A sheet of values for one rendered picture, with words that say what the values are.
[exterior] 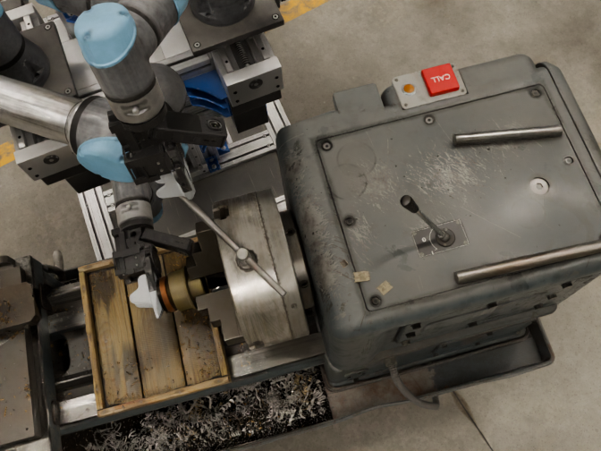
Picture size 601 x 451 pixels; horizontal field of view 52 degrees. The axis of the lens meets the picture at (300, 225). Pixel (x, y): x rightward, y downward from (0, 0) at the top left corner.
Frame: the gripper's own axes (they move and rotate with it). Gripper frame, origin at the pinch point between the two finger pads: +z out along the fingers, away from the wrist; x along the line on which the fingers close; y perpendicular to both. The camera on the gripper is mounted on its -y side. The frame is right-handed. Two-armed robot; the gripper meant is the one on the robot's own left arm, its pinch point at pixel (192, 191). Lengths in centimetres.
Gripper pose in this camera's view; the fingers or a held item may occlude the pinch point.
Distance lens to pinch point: 107.4
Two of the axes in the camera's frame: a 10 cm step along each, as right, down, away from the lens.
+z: 1.4, 5.9, 7.9
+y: -9.6, 2.8, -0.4
